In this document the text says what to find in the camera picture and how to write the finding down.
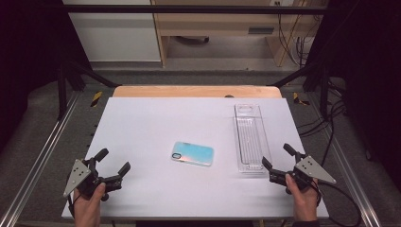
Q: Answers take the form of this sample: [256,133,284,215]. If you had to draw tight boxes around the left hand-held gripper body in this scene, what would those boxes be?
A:
[62,156,123,202]

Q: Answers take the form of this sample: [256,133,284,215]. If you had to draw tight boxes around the wooden table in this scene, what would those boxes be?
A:
[113,84,283,98]

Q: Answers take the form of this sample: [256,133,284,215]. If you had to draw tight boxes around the white cabinet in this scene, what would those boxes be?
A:
[61,0,163,62]

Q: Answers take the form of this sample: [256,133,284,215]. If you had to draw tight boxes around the black curtain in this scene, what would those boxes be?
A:
[0,0,93,154]
[306,0,401,185]

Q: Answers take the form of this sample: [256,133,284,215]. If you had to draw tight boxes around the grey desk label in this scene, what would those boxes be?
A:
[248,26,275,35]

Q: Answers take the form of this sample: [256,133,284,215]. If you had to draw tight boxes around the person's left hand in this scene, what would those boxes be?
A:
[73,182,107,221]

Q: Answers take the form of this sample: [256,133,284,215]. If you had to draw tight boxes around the black frame strut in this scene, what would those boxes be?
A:
[56,59,123,121]
[267,61,331,118]

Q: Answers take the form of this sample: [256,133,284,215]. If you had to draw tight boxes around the black horizontal frame bar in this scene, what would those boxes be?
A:
[44,4,332,15]

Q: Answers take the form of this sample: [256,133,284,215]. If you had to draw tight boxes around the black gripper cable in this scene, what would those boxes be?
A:
[67,193,77,219]
[315,180,363,227]

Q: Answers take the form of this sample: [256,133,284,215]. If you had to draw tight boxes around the black floor cables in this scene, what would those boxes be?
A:
[297,79,348,183]

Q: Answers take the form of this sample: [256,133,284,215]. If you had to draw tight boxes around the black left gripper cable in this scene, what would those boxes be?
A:
[67,193,77,219]

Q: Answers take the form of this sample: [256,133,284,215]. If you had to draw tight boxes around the yellow black tape strip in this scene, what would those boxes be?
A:
[90,91,104,109]
[292,92,311,106]

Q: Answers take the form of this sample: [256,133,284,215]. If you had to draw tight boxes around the white work board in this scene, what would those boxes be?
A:
[61,96,330,220]

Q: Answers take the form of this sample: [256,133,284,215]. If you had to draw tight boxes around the clear plastic tray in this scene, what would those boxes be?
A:
[233,103,273,174]

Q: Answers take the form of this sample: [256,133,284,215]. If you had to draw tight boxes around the bundle of hanging cables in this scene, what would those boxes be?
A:
[276,12,320,68]

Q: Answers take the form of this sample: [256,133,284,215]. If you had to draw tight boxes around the light wooden desk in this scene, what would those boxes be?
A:
[150,0,325,68]

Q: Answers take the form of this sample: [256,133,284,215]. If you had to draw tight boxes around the person's right hand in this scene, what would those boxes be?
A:
[284,173,321,221]

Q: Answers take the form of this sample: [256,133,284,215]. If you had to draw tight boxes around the aluminium floor rail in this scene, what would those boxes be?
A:
[0,92,80,227]
[305,94,383,227]

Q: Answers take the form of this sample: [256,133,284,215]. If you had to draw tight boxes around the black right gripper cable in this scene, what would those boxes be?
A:
[315,180,363,227]

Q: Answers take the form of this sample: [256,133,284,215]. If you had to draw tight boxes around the iridescent blue phone case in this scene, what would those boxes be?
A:
[170,141,215,167]

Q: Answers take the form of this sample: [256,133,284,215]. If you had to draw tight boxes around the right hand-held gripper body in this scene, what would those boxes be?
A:
[268,152,338,195]

